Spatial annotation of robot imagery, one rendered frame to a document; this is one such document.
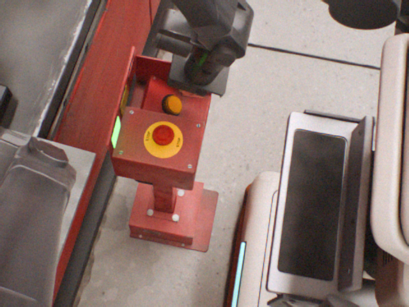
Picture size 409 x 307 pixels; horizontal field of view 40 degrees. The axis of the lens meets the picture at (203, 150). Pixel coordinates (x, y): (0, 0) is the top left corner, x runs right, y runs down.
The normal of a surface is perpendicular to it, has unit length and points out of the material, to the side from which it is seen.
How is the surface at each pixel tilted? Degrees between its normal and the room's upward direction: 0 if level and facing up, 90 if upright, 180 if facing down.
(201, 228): 0
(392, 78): 42
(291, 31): 0
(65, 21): 0
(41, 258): 68
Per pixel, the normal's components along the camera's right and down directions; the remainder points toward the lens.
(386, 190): -0.62, -0.37
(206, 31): -0.26, 0.93
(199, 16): -0.27, 0.85
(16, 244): 0.42, -0.90
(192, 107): 0.06, -0.33
